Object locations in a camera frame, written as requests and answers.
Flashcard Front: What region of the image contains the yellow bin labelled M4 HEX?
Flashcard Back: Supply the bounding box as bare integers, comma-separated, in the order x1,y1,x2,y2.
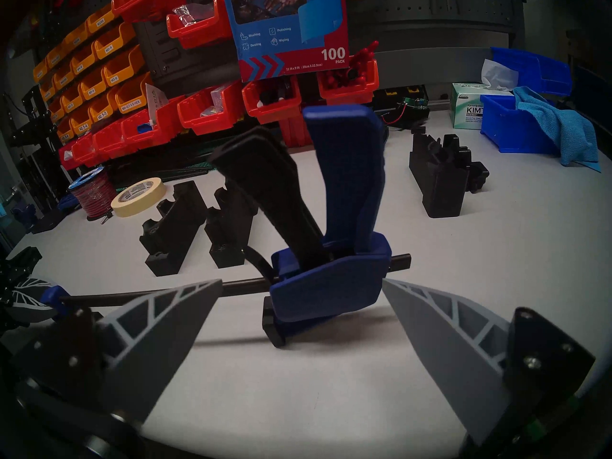
115,72,153,114

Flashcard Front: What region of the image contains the blue bench vise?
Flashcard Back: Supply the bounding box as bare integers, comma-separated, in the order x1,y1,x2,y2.
12,202,39,229

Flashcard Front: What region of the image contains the white user manual leaflet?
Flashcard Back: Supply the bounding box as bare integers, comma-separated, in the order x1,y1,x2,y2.
145,84,169,126

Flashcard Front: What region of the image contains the dark pegboard wall panel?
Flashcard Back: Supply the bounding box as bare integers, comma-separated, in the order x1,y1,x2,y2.
134,0,526,88

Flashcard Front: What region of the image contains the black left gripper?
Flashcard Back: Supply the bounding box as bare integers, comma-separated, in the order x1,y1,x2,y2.
0,245,58,332

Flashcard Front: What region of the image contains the yellow bin labelled M3X6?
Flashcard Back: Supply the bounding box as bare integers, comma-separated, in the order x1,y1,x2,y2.
86,6,115,33

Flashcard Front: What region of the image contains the black notched printed block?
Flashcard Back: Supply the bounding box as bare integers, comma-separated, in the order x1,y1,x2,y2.
409,133,490,219

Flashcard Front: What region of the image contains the red bin with small bags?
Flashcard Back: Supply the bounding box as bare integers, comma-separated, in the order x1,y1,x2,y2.
93,120,132,160

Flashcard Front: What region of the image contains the red bin with screw pack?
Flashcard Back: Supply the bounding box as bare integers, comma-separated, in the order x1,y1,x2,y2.
177,80,244,136

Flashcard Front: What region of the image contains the yellow bin labelled M3-6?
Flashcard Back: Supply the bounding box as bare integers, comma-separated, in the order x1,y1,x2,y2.
102,44,145,87

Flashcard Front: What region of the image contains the green circuit board with wires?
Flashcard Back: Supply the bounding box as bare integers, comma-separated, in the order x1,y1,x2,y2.
382,97,429,129

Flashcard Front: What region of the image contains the green cutting mat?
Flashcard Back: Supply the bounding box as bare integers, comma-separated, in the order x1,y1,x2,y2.
115,161,213,186

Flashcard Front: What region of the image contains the Kimtech tissue box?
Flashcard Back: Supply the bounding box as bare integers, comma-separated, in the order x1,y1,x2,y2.
449,59,519,130

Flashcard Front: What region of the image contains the small blue plastic bin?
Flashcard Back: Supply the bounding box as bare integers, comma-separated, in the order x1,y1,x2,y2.
481,94,560,154

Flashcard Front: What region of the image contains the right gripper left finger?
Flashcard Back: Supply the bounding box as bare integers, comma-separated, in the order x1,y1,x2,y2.
17,279,224,424

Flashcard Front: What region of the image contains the red wire spool blue label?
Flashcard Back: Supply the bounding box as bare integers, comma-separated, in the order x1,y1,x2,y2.
68,166,118,220

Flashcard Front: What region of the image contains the black 3D printed piece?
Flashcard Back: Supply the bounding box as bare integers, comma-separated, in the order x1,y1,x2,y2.
205,178,259,268
140,181,208,277

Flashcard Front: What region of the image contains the black metal frame stand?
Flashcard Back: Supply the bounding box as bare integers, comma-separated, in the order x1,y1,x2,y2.
5,85,63,210

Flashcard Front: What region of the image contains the red bin with manual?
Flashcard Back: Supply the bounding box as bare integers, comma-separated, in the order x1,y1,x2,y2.
121,96,185,150

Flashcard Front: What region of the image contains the red wall bin with bag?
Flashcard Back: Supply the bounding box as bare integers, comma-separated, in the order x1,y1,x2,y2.
166,0,232,50

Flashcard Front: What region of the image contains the blue and black bar clamp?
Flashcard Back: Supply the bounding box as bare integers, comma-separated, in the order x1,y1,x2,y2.
41,104,412,349

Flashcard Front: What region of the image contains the yellow bin labelled M2.5-5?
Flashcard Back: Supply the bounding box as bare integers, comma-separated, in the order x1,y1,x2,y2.
91,91,120,123

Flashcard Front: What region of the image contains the blue cleaning cloths box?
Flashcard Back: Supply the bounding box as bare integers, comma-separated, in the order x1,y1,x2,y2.
221,0,350,83

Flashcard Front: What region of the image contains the large blue plastic bin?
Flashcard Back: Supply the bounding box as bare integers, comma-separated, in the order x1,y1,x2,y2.
491,47,573,98

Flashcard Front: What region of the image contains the beige masking tape roll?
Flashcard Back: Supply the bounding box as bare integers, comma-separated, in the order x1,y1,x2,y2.
111,177,167,218

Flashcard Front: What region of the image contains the yellow bin labelled M3-4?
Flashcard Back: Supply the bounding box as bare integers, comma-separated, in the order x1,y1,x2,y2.
93,22,136,59

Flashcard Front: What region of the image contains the crumpled blue microfiber cloth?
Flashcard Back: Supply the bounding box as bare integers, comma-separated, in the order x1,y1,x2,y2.
514,87,602,173

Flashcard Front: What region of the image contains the red bin with red parts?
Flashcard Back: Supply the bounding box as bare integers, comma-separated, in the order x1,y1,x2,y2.
318,41,380,105

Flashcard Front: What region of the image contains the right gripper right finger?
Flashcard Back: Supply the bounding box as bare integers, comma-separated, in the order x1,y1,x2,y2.
382,278,596,445

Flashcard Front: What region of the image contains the yellow bin labelled M3-8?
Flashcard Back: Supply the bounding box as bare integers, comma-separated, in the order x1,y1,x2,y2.
79,67,108,100

